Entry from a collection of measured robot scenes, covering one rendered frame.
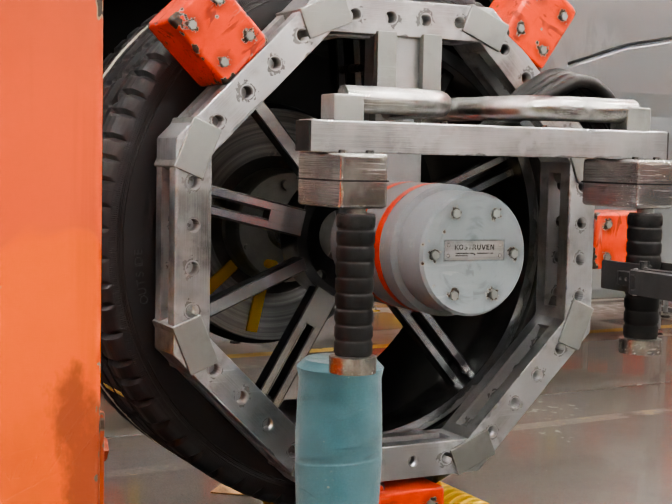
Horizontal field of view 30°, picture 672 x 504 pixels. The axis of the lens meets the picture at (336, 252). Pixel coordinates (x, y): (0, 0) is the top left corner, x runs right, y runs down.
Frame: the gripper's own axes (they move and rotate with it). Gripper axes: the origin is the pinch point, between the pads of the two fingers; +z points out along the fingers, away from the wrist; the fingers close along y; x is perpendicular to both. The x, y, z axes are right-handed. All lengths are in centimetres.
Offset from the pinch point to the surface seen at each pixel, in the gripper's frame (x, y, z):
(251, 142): 13, -20, 56
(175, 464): -82, 42, 254
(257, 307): -9, -19, 56
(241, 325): -12, -21, 56
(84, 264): 3, -61, -6
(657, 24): 32, 41, 45
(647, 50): 29, 39, 45
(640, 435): -82, 204, 231
